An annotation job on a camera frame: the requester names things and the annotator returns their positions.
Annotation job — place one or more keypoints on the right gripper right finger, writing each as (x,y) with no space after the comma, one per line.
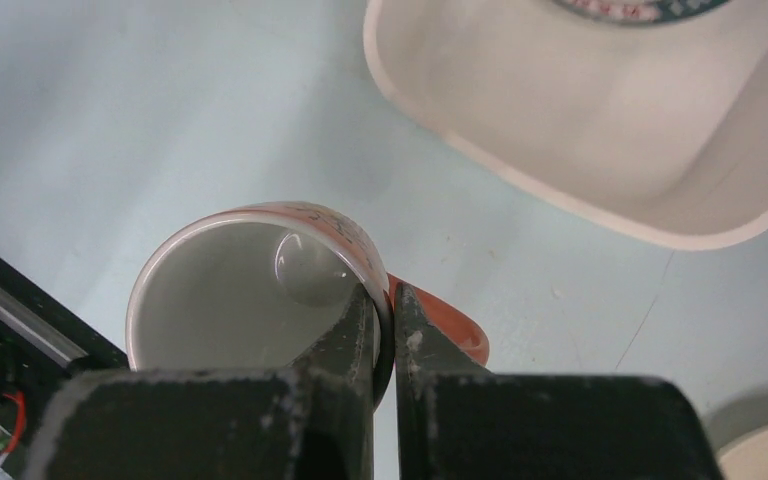
(458,420)

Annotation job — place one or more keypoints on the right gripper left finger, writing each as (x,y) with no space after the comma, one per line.
(311,419)

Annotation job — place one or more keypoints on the pink ceramic mug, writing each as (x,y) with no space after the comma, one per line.
(253,287)

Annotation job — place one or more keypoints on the white rectangular basin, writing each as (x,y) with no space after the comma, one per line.
(656,132)

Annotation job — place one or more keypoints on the blue rimmed plate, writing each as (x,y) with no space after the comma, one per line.
(640,13)

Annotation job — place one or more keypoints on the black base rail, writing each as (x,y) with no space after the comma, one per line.
(42,346)

